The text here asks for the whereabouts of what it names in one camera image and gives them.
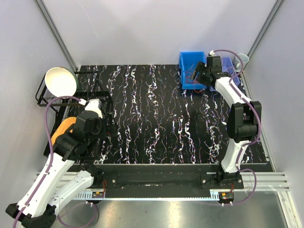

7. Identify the orange woven basket tray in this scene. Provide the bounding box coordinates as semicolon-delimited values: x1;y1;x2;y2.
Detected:
51;117;76;145

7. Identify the lavender plastic tray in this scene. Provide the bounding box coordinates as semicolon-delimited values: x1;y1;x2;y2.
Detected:
209;57;236;91

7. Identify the purple robot hose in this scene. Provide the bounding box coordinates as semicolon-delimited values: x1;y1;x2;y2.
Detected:
11;95;99;228
196;48;263;206

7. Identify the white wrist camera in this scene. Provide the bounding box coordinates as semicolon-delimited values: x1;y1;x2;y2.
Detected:
208;50;219;57
79;99;103;119

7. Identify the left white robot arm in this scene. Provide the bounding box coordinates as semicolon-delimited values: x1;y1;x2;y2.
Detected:
6;111;103;228

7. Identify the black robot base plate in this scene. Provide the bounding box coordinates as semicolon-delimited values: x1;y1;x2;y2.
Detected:
96;164;244;200

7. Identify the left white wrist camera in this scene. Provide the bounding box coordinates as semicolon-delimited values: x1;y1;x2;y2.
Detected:
79;99;103;119

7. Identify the black wire dish rack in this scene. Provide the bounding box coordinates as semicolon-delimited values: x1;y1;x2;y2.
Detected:
35;69;116;126

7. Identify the right purple robot hose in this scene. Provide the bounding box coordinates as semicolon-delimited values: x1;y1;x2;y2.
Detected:
196;48;263;206

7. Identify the white round bowl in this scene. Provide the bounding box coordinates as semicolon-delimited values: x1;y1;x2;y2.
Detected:
44;67;78;97

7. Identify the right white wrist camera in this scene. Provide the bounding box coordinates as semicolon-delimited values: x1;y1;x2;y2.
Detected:
208;50;219;57

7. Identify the white ceramic mug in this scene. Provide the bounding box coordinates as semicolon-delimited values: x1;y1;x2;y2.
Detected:
233;53;250;72

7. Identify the blue plastic bin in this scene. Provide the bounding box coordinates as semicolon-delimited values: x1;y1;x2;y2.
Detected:
179;51;207;90

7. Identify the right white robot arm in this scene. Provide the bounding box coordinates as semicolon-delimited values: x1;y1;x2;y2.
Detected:
191;56;262;188

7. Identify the left purple robot hose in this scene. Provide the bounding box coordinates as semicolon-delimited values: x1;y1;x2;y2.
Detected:
11;95;99;228

